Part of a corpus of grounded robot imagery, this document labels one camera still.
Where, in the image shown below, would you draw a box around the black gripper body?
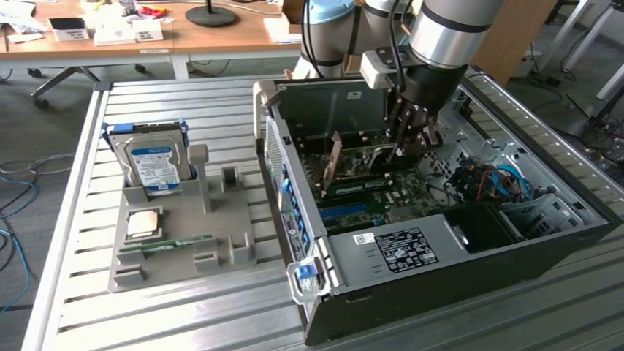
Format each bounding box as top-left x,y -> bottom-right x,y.
395,64 -> 472,118

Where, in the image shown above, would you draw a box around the graphics card with black heatsink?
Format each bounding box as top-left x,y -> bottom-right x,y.
319,130 -> 422,200

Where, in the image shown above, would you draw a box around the green motherboard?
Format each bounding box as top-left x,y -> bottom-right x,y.
296,146 -> 470,235

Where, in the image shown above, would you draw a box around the installed RAM stick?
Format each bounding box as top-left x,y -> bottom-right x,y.
322,179 -> 384,199

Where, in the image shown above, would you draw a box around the dark metal drive cage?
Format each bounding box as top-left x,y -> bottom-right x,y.
276,80 -> 392,137

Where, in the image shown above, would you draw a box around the blue expansion slot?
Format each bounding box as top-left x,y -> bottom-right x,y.
318,203 -> 368,219

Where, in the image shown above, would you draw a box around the blue card retention bar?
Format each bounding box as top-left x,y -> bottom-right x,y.
278,163 -> 311,257

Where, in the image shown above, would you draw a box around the grey metal disk bay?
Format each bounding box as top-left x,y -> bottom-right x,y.
498,192 -> 586,241

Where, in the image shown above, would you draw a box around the white paper stack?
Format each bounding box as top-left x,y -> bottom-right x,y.
263,16 -> 304,45

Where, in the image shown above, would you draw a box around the brown cardboard box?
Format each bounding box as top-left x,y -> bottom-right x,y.
282,0 -> 307,23

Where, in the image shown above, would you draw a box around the grey power supply with label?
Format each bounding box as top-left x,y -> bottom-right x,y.
326,214 -> 478,290

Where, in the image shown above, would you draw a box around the black open PC case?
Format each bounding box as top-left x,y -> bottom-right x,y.
252,75 -> 624,347

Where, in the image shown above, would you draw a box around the wooden desk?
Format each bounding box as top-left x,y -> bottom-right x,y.
0,0 -> 304,80

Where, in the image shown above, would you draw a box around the grey parts rack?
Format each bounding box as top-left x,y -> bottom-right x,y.
107,143 -> 260,293

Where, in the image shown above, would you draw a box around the black round lamp base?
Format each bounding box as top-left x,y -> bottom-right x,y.
184,0 -> 242,28

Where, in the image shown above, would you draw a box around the green RAM stick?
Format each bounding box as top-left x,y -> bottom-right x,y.
119,233 -> 216,254

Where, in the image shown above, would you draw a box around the CPU chip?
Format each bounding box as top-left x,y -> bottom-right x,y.
126,210 -> 162,238

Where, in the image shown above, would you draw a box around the white box with label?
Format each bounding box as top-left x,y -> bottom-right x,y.
131,18 -> 166,43

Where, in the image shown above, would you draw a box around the red small item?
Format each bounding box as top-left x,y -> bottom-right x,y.
140,4 -> 170,19

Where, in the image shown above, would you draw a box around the white flat box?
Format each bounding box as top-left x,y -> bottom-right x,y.
92,21 -> 138,48

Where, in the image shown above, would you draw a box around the black chair base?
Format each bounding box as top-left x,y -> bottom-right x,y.
27,64 -> 148,110

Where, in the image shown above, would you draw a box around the white box with black inside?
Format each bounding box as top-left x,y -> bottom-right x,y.
47,17 -> 92,42

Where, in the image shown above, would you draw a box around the loose white papers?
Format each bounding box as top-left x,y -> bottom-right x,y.
0,9 -> 50,45

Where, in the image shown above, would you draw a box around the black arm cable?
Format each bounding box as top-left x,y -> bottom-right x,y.
387,0 -> 412,94
299,0 -> 326,78

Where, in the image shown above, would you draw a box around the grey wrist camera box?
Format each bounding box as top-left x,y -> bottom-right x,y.
359,49 -> 412,90

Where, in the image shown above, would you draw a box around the red and black wire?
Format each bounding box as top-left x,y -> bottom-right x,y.
474,168 -> 495,201

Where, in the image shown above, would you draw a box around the blue wire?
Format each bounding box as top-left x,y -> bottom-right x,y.
490,164 -> 535,203

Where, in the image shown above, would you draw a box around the white desk frame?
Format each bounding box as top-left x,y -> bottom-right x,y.
535,0 -> 624,100

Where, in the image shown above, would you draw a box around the hard disk with blue bracket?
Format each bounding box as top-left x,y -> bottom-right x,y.
100,117 -> 198,197

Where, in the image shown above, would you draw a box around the grey floor cable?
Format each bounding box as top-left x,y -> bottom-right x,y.
0,152 -> 75,177

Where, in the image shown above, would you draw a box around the blue floor cable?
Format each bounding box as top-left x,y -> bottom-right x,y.
0,174 -> 39,316

